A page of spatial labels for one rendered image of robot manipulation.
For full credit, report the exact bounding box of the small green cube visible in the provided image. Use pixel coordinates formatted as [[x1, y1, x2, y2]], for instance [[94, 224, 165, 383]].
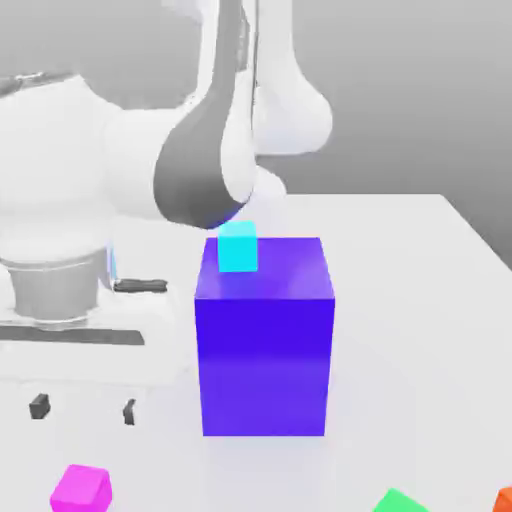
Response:
[[371, 487, 432, 512]]

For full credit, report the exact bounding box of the small cyan cube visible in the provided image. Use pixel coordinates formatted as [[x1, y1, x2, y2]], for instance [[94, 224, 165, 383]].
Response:
[[217, 220, 259, 274]]

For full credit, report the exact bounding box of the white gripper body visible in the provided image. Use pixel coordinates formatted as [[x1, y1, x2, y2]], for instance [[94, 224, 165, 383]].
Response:
[[0, 315, 186, 388]]

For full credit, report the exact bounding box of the small orange cube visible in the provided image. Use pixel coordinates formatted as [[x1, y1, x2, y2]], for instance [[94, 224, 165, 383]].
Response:
[[492, 485, 512, 512]]

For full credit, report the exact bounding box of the large purple box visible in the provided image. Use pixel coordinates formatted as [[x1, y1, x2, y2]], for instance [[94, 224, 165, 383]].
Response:
[[194, 236, 336, 438]]

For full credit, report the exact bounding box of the small magenta cube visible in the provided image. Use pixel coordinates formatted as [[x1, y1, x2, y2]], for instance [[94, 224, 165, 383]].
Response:
[[49, 463, 113, 512]]

